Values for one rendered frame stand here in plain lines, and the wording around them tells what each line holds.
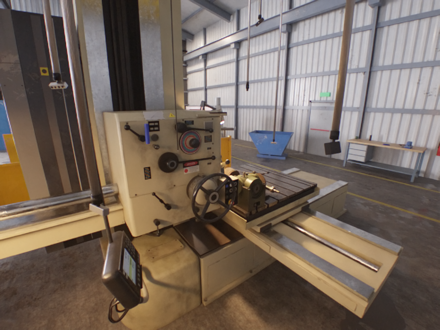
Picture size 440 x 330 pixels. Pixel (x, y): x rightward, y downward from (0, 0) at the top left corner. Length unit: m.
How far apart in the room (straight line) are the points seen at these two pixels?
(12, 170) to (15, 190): 0.29
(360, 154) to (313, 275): 6.18
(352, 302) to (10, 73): 2.82
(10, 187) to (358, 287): 4.19
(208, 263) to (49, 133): 1.75
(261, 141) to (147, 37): 6.34
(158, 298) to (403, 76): 8.22
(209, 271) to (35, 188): 1.67
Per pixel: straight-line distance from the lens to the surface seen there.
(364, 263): 2.20
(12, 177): 3.94
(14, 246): 1.87
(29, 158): 2.04
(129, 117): 1.37
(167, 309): 2.25
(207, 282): 2.32
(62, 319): 2.81
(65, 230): 1.81
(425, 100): 8.21
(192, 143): 1.41
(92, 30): 2.06
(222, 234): 2.30
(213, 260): 2.19
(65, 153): 2.01
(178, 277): 2.05
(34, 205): 1.79
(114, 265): 1.05
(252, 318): 2.41
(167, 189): 1.52
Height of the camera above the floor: 1.95
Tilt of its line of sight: 16 degrees down
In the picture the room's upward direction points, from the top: straight up
